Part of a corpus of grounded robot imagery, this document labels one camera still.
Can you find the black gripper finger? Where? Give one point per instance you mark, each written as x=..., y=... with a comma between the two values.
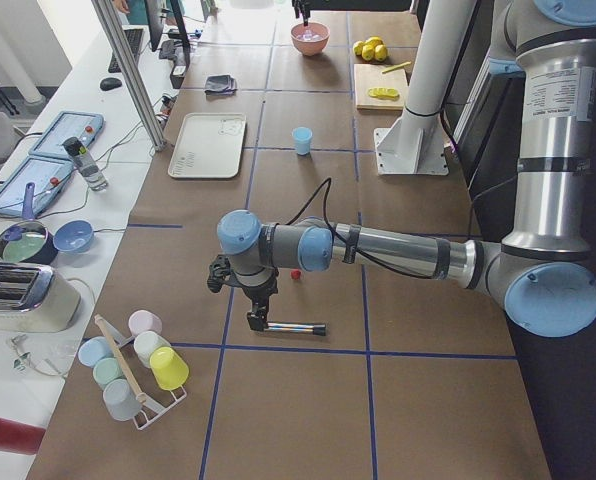
x=302, y=9
x=257, y=320

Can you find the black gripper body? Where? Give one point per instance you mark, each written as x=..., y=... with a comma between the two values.
x=261, y=293

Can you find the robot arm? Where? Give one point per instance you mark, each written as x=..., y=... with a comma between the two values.
x=537, y=272

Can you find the pink bowl of ice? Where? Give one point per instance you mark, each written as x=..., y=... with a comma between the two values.
x=310, y=39

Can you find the yellow plastic cup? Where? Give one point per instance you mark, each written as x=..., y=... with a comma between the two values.
x=168, y=368

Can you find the white plastic cup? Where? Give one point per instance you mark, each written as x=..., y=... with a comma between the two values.
x=146, y=343

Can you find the pink plastic cup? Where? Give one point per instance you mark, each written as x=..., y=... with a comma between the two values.
x=143, y=320

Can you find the light blue plastic cup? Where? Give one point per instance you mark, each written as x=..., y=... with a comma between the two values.
x=302, y=137

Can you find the grey plastic cup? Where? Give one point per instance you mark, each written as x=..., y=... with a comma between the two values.
x=120, y=400

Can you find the green plastic cup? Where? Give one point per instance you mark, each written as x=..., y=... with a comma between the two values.
x=107, y=370

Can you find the steel muddler black tip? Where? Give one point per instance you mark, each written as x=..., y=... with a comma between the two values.
x=299, y=328

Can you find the yellow lemon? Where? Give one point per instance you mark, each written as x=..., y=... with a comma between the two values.
x=367, y=52
x=358, y=48
x=380, y=53
x=374, y=41

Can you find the bamboo cutting board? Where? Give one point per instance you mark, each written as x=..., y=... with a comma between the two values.
x=367, y=76

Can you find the grey folded cloth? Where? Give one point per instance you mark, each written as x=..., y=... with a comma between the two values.
x=223, y=84

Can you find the yellow-green plastic knife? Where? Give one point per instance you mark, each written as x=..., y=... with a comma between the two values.
x=397, y=67

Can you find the lemon slices row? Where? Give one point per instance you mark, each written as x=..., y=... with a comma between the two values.
x=383, y=93

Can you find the black monitor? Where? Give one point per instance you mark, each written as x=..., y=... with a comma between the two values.
x=156, y=13

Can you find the cream bear serving tray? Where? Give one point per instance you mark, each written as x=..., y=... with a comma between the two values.
x=208, y=146

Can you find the blue bowl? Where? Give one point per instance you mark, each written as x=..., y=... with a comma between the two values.
x=74, y=237

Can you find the black computer mouse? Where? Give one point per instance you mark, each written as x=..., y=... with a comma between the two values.
x=109, y=83

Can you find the clear water bottle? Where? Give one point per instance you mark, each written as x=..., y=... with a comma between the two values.
x=85, y=164

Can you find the cream steel toaster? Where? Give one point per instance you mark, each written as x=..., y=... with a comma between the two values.
x=35, y=298

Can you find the blue saucepan with lid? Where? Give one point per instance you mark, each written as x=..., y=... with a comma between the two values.
x=28, y=241

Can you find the red bottle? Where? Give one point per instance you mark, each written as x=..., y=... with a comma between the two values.
x=20, y=438

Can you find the white wire cup rack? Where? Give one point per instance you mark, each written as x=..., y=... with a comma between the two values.
x=152, y=409

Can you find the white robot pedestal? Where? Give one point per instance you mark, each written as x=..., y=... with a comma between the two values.
x=414, y=145

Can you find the aluminium frame post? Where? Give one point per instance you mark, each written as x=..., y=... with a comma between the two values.
x=114, y=32

